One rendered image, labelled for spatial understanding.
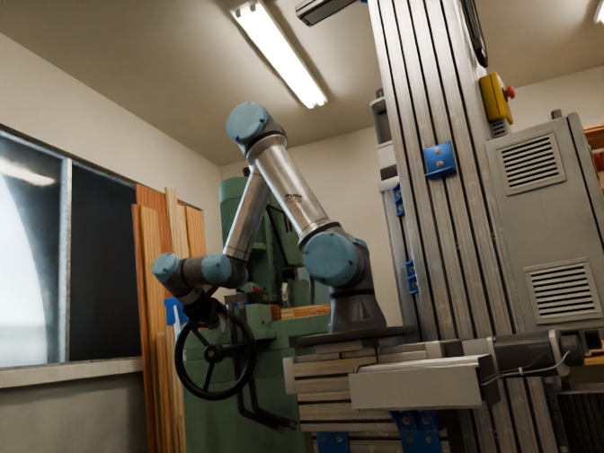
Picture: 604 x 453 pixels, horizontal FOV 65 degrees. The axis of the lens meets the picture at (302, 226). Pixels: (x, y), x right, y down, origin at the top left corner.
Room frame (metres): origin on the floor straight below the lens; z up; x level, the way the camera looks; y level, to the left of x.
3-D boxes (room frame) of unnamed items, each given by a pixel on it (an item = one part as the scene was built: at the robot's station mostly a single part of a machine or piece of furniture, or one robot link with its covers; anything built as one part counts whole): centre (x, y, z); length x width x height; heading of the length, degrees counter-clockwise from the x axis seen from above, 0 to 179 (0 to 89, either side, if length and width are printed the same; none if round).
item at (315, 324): (1.78, 0.21, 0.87); 0.61 x 0.30 x 0.06; 76
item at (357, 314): (1.23, -0.11, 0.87); 0.15 x 0.15 x 0.10
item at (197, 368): (2.02, 0.22, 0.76); 0.57 x 0.45 x 0.09; 166
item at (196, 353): (1.84, 0.26, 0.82); 0.40 x 0.21 x 0.04; 76
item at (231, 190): (1.90, 0.25, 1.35); 0.18 x 0.18 x 0.31
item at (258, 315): (1.70, 0.23, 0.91); 0.15 x 0.14 x 0.09; 76
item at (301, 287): (2.04, 0.05, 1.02); 0.09 x 0.07 x 0.12; 76
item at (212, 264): (1.22, 0.25, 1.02); 0.11 x 0.11 x 0.08; 72
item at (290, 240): (2.07, 0.05, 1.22); 0.09 x 0.08 x 0.15; 166
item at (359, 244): (1.22, -0.11, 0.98); 0.13 x 0.12 x 0.14; 162
